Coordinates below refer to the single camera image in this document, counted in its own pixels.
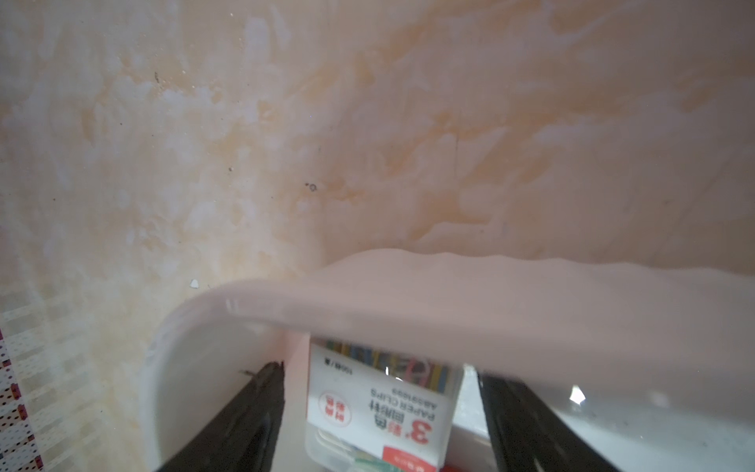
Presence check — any white plastic storage box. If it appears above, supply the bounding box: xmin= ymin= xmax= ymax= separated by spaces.
xmin=140 ymin=250 xmax=754 ymax=471

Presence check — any paper clip box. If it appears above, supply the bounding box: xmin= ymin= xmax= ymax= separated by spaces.
xmin=305 ymin=339 xmax=463 ymax=472

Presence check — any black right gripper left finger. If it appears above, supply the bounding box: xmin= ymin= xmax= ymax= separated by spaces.
xmin=157 ymin=362 xmax=285 ymax=472

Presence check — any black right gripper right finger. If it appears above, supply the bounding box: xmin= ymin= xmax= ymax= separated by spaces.
xmin=478 ymin=374 xmax=619 ymax=472

